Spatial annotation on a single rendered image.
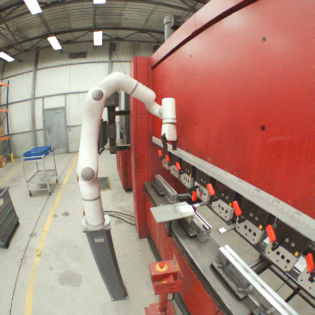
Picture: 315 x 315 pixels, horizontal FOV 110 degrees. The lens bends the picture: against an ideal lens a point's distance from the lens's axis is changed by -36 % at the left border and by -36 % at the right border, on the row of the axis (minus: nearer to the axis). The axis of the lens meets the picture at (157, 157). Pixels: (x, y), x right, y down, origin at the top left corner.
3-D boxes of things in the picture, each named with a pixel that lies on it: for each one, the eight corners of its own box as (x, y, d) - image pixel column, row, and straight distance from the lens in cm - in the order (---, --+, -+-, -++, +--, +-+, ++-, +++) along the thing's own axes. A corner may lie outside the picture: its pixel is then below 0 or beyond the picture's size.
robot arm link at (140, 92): (122, 99, 107) (161, 121, 116) (133, 91, 92) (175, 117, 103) (128, 88, 110) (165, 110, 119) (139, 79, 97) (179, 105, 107)
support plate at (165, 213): (149, 208, 123) (149, 207, 123) (182, 203, 131) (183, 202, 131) (157, 223, 109) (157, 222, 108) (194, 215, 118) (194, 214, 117)
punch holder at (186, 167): (180, 181, 123) (181, 159, 117) (190, 179, 126) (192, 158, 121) (189, 189, 110) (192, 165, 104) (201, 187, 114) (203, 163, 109)
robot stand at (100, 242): (111, 301, 185) (82, 230, 107) (108, 288, 194) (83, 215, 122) (129, 299, 184) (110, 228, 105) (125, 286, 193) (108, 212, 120)
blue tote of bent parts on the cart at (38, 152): (29, 157, 441) (28, 150, 438) (46, 156, 421) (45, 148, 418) (24, 161, 409) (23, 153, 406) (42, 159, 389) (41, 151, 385)
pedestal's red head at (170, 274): (149, 272, 121) (148, 256, 107) (172, 269, 123) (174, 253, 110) (154, 295, 111) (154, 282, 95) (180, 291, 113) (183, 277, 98)
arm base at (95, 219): (81, 231, 107) (74, 205, 97) (83, 215, 122) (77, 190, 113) (111, 228, 105) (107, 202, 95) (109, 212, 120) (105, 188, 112)
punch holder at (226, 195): (211, 208, 92) (215, 179, 85) (223, 204, 97) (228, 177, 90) (227, 222, 83) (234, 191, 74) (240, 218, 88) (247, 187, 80)
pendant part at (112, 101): (104, 153, 251) (102, 94, 247) (120, 152, 248) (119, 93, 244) (96, 162, 203) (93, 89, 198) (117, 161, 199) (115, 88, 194)
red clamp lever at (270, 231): (267, 226, 60) (275, 250, 62) (273, 222, 63) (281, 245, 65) (264, 227, 62) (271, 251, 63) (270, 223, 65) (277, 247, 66)
